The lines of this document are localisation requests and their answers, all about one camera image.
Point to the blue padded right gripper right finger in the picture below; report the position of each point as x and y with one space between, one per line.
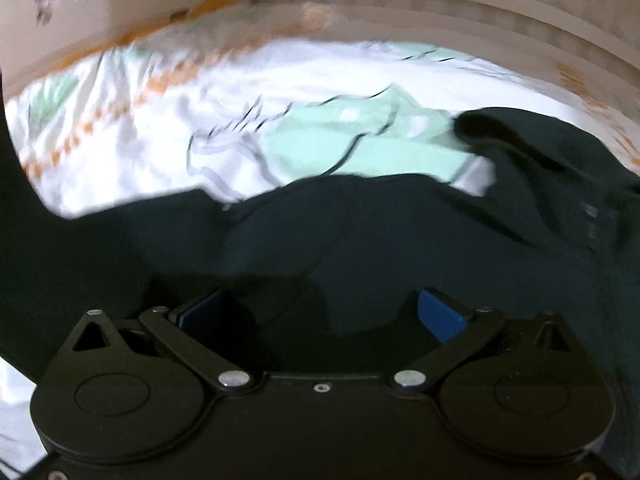
442 316

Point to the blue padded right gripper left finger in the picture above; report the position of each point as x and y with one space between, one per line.
201 308

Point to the dark navy garment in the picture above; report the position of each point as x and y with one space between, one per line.
316 276

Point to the white duvet with orange stripes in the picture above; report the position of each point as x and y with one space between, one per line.
255 99

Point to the cream wooden bed frame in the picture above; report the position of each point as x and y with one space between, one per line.
450 5

